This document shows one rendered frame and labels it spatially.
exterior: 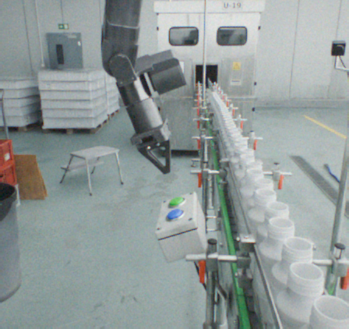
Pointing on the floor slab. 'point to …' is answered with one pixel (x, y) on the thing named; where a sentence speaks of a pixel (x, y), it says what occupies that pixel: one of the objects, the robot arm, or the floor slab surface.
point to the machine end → (175, 118)
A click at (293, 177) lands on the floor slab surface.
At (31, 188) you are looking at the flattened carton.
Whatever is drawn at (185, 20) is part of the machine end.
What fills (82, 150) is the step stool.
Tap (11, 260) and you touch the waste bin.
